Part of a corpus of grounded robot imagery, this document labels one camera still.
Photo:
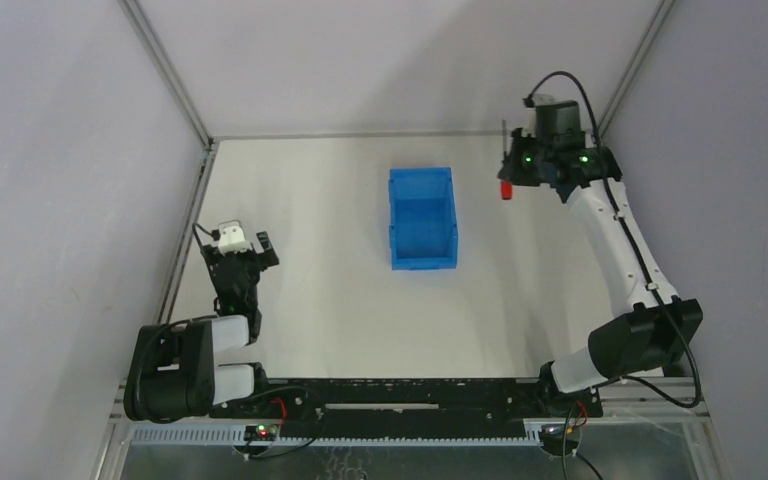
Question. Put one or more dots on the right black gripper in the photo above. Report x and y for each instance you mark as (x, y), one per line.
(512, 168)

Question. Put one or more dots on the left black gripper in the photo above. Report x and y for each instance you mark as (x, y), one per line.
(245, 259)

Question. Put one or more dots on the red handled screwdriver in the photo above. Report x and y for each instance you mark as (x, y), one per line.
(506, 188)

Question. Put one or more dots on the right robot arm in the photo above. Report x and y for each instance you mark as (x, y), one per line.
(652, 324)

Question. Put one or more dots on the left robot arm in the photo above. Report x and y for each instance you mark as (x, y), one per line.
(174, 372)

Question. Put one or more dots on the blue plastic bin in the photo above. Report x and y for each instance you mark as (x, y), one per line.
(423, 228)

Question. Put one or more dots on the left controller board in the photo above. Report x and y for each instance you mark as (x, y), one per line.
(261, 433)

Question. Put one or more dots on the controller board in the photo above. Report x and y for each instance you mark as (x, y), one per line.
(261, 433)
(555, 441)

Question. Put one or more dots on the right controller board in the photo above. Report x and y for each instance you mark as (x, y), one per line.
(555, 441)

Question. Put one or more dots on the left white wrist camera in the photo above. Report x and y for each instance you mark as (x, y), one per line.
(232, 238)

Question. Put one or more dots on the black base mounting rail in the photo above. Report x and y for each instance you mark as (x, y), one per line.
(410, 409)

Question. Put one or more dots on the aluminium frame base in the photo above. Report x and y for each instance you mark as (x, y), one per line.
(639, 436)

